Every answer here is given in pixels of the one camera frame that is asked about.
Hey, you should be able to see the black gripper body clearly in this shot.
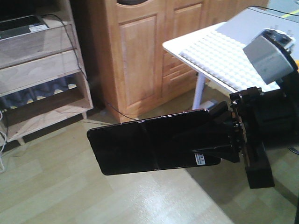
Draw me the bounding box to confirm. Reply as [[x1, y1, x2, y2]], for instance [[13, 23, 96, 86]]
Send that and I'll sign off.
[[230, 70, 299, 189]]

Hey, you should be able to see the silver laptop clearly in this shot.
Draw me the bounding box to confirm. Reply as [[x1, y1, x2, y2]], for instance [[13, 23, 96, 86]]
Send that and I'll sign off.
[[0, 0, 51, 40]]

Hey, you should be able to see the white folding table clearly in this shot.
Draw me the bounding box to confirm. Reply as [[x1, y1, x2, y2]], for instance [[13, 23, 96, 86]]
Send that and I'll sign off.
[[163, 6, 299, 109]]

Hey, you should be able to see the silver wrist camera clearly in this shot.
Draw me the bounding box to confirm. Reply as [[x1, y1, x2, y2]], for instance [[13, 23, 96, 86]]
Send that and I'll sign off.
[[243, 28, 298, 84]]

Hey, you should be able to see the wooden cabinet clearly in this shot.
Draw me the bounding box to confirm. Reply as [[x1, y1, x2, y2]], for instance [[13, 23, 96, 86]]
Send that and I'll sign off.
[[70, 0, 269, 123]]

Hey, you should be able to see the white textured mat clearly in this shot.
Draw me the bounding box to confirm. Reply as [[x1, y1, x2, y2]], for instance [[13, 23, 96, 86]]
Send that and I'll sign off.
[[179, 30, 279, 91]]

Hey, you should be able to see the black foldable smartphone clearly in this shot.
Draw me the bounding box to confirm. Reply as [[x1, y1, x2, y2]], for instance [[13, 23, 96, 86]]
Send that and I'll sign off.
[[87, 109, 221, 175]]

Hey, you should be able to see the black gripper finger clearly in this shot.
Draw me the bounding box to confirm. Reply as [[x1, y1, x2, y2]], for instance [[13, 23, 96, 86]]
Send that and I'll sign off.
[[208, 101, 232, 124], [172, 121, 241, 163]]

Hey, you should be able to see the light wooden desk shelf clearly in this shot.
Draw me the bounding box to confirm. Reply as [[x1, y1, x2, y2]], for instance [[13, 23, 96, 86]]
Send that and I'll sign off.
[[0, 0, 93, 144]]

